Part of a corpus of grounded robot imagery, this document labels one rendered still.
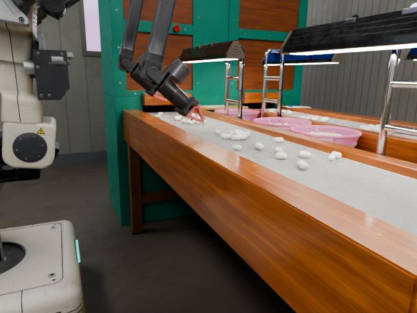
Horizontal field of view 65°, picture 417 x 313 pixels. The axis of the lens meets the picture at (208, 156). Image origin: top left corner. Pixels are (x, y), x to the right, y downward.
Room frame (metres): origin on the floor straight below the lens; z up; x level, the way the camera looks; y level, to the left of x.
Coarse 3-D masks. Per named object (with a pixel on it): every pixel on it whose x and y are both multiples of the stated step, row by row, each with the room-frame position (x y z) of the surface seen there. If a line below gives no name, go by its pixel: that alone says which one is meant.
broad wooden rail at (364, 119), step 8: (304, 112) 2.13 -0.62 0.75; (312, 112) 2.06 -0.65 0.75; (320, 112) 2.00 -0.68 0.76; (328, 112) 1.97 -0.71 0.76; (336, 112) 1.98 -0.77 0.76; (352, 120) 1.77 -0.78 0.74; (360, 120) 1.73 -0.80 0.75; (368, 120) 1.68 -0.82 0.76; (376, 120) 1.64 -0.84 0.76; (392, 120) 1.64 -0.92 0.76; (416, 128) 1.45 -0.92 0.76
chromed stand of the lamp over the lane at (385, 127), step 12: (408, 12) 0.71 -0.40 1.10; (396, 60) 0.91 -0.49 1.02; (396, 72) 0.91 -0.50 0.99; (396, 84) 0.89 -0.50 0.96; (408, 84) 0.86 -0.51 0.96; (384, 96) 0.92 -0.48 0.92; (384, 108) 0.91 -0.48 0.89; (384, 120) 0.91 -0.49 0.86; (384, 132) 0.91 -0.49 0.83; (396, 132) 0.88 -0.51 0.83; (408, 132) 0.84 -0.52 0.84; (384, 144) 0.91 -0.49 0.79
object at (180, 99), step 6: (180, 90) 1.14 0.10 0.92; (174, 96) 1.12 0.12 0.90; (180, 96) 1.13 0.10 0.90; (186, 96) 1.15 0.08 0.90; (174, 102) 1.13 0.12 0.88; (180, 102) 1.13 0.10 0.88; (186, 102) 1.14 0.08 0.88; (192, 102) 1.12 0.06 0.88; (180, 108) 1.14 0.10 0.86; (186, 108) 1.12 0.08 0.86
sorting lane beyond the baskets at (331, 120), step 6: (288, 114) 2.06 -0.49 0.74; (294, 114) 2.07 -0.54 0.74; (300, 114) 2.07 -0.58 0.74; (306, 114) 2.08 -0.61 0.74; (318, 120) 1.79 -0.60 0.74; (330, 120) 1.80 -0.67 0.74; (336, 120) 1.80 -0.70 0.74; (342, 120) 1.80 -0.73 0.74; (348, 120) 1.80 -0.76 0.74; (348, 126) 1.60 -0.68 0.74; (354, 126) 1.60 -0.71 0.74; (414, 138) 1.29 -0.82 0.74
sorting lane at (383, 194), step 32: (192, 128) 1.47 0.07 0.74; (224, 128) 1.48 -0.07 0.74; (256, 160) 0.91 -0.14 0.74; (288, 160) 0.91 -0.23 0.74; (320, 160) 0.92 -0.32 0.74; (352, 160) 0.92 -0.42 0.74; (320, 192) 0.65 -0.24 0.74; (352, 192) 0.65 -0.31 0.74; (384, 192) 0.66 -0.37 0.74; (416, 192) 0.66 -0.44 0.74; (416, 224) 0.50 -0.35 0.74
